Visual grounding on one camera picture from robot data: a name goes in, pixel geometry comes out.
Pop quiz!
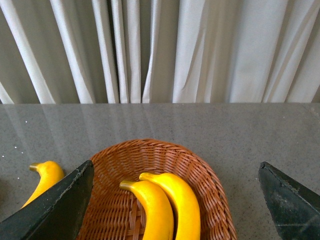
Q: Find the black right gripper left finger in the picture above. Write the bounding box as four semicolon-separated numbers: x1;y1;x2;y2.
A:
0;160;94;240

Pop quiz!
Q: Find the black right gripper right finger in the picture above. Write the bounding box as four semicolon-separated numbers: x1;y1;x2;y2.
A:
258;161;320;240

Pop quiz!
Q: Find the right wicker basket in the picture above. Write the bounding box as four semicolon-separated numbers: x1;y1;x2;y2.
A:
77;139;237;240

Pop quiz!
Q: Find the banana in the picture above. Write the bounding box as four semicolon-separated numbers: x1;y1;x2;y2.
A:
119;180;174;240
139;172;201;240
21;160;65;208

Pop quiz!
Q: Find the white pleated curtain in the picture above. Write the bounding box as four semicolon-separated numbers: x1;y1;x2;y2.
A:
0;0;320;104

